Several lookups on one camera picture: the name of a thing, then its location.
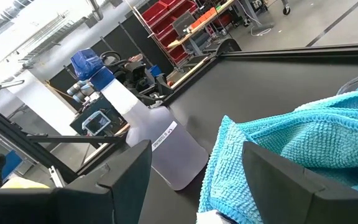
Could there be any wooden workbench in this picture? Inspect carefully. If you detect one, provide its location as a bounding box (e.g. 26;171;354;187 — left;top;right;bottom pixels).
166;0;236;49

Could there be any grey laptop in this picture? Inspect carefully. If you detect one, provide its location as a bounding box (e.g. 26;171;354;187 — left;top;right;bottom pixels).
171;11;197;37

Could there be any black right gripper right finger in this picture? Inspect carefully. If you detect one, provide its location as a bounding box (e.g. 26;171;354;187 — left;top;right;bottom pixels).
242;141;358;224

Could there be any clear plastic basket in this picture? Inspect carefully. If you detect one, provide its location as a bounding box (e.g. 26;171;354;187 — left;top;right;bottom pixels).
336;70;358;96

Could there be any teach pendant with screen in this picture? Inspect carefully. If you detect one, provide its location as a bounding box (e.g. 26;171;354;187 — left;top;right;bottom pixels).
81;110;112;136

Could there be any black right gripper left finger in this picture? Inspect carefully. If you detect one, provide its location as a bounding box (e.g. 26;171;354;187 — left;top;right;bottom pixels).
0;139;153;224

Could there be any blue microfiber towel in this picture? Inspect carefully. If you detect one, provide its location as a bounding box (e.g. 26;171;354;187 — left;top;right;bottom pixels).
197;70;358;224

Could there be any yellow microfiber towel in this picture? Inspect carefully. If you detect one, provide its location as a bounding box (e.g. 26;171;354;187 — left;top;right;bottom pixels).
0;176;51;190

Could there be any red storage bin shelf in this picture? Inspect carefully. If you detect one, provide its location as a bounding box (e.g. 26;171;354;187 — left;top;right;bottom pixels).
134;0;229;68

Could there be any grey desk leg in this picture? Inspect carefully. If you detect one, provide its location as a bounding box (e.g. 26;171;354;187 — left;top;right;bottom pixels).
237;0;275;35

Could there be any spray bottle with blue head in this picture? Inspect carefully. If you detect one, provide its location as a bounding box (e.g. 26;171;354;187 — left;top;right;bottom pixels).
70;47;209;192

